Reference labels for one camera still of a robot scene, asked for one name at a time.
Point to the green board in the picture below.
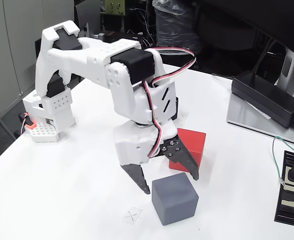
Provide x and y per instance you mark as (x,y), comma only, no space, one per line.
(114,7)

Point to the silver monitor stand base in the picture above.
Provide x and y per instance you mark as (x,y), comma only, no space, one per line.
(244,115)

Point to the grey computer case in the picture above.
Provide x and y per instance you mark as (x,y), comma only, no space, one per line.
(87,12)

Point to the black power strip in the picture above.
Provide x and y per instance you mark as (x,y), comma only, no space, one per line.
(287,200)

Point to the black box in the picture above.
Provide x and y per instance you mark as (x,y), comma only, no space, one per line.
(116,35)

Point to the grey cube block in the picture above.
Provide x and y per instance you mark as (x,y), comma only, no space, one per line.
(174,200)

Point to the red cube block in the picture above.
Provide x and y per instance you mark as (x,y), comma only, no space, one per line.
(196,142)

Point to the silver monitor stand neck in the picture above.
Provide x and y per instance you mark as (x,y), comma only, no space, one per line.
(290,67)

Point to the black monitor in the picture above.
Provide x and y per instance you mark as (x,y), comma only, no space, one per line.
(261,17)

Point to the black power adapter brick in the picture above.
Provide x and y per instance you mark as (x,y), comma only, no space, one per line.
(264,97)

